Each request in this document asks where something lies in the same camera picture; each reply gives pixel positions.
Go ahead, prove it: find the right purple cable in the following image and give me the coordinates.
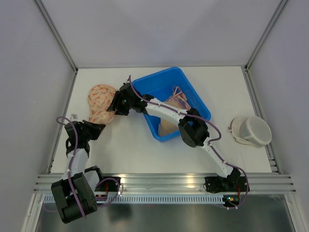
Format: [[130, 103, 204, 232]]
[[126, 74, 250, 210]]

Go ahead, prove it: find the beige bra in bin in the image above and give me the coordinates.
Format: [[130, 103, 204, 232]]
[[158, 86, 191, 138]]

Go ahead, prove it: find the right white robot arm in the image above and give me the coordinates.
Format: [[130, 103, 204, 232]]
[[107, 83, 241, 191]]

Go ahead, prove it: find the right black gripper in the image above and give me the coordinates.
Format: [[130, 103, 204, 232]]
[[106, 91, 133, 116]]

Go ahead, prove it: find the blue plastic bin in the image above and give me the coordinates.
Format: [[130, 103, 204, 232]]
[[132, 67, 211, 142]]

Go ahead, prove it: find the floral mesh laundry bag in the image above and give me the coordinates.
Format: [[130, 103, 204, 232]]
[[87, 84, 117, 124]]

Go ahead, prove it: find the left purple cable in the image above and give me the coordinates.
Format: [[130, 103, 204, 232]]
[[43, 116, 120, 217]]

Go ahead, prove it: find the purple cable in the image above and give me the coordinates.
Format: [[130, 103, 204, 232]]
[[126, 74, 250, 210], [43, 116, 120, 217]]

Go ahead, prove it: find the white mesh laundry bag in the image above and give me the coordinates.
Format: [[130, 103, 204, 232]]
[[229, 116, 272, 148]]

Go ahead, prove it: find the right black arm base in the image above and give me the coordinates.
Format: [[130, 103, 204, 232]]
[[203, 176, 249, 193]]

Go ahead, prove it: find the white slotted cable duct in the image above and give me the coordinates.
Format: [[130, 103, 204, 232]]
[[43, 195, 224, 204]]

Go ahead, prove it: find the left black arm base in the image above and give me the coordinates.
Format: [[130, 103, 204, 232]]
[[95, 176, 121, 193]]

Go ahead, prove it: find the aluminium mounting rail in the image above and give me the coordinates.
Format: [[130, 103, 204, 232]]
[[33, 172, 297, 194]]

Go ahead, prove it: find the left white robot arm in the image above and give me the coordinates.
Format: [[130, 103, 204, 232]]
[[51, 116, 106, 224]]

